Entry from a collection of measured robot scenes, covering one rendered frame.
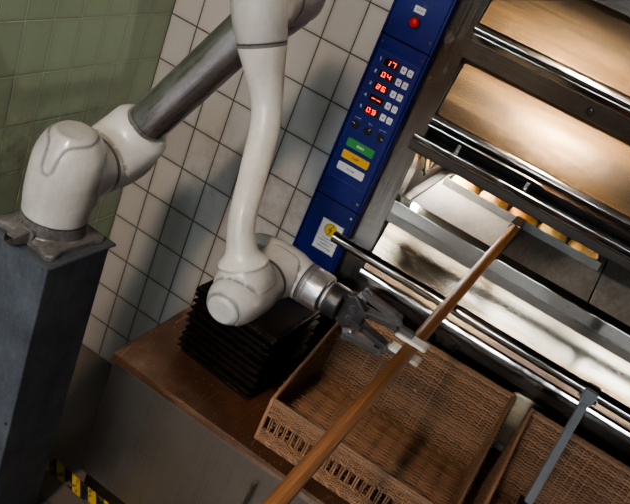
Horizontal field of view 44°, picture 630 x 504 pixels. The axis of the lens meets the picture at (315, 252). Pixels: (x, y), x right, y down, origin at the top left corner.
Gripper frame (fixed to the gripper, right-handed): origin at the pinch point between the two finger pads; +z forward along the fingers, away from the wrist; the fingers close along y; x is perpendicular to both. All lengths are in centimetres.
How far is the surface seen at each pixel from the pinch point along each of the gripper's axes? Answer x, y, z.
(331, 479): -19, 58, -3
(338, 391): -56, 61, -19
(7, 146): -12, 21, -122
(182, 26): -70, -13, -117
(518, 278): -69, 3, 10
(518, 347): -31.2, 2.8, 19.1
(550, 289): -69, 2, 19
